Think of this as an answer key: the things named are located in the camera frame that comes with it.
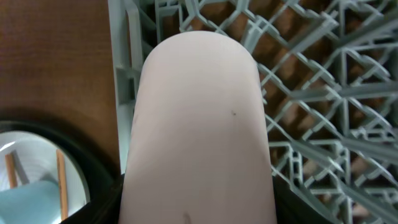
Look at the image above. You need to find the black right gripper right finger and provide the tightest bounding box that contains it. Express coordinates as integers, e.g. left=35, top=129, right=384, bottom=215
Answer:
left=272, top=177, right=333, bottom=224

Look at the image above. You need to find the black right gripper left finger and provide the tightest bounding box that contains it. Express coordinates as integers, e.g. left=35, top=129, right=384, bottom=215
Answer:
left=60, top=174, right=124, bottom=224

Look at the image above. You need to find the wooden chopstick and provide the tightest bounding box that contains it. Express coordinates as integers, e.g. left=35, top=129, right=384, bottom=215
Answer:
left=5, top=153, right=17, bottom=189
left=56, top=149, right=68, bottom=221

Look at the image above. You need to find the blue plastic cup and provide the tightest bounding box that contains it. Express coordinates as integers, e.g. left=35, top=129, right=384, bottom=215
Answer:
left=1, top=180, right=60, bottom=224

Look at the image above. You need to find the pink plastic cup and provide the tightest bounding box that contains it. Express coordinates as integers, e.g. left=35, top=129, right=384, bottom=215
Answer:
left=119, top=31, right=277, bottom=224

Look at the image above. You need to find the grey dishwasher rack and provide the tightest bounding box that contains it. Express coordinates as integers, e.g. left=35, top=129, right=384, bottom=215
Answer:
left=108, top=1, right=397, bottom=223

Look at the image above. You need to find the round black serving tray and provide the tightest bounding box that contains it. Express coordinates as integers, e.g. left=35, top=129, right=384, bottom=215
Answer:
left=0, top=120, right=121, bottom=224

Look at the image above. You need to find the grey round plate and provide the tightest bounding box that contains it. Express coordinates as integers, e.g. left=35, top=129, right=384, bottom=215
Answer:
left=1, top=131, right=90, bottom=214

